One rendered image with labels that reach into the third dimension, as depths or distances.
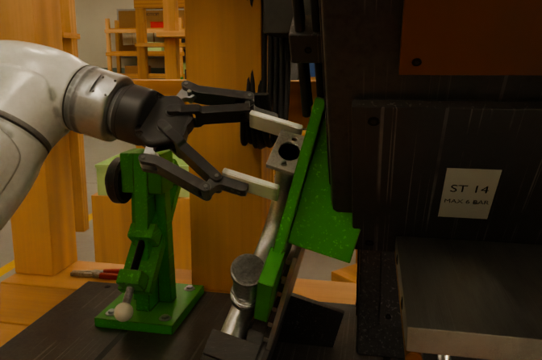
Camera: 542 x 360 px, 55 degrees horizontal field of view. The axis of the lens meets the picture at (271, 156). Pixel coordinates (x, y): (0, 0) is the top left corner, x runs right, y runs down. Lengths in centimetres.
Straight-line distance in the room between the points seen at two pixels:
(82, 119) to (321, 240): 33
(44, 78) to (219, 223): 43
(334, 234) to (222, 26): 49
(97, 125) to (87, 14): 1115
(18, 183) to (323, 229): 36
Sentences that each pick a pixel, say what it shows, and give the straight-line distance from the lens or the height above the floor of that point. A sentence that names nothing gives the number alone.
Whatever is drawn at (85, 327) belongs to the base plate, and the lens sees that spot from 90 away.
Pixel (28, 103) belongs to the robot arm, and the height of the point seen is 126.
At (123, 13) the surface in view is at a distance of 1146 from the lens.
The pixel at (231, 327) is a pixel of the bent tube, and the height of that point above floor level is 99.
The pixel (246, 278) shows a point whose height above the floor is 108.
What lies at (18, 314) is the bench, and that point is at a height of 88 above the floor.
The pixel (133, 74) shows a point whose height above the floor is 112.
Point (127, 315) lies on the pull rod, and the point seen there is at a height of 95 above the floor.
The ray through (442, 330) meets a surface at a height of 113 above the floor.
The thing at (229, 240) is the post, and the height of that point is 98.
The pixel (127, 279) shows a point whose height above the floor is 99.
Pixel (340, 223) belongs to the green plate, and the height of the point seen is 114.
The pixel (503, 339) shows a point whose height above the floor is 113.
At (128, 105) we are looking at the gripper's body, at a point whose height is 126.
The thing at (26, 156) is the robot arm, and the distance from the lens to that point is 68.
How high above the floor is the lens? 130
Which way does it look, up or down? 10 degrees down
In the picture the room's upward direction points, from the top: straight up
